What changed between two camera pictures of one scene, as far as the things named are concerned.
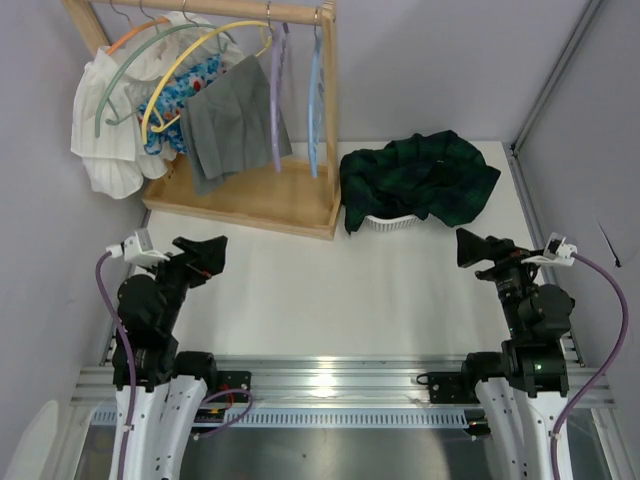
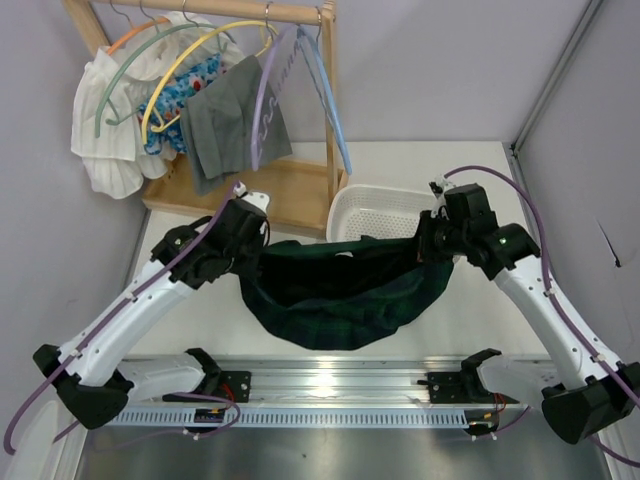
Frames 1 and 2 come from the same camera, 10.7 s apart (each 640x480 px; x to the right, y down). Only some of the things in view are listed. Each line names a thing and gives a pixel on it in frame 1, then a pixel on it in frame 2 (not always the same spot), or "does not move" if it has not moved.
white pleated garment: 107,133 does not move
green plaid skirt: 436,176 -> 341,293
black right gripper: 495,254 -> 427,242
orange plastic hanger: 134,31 does not move
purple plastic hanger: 274,100 -> 257,109
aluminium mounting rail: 342,381 does not move
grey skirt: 225,126 does not move
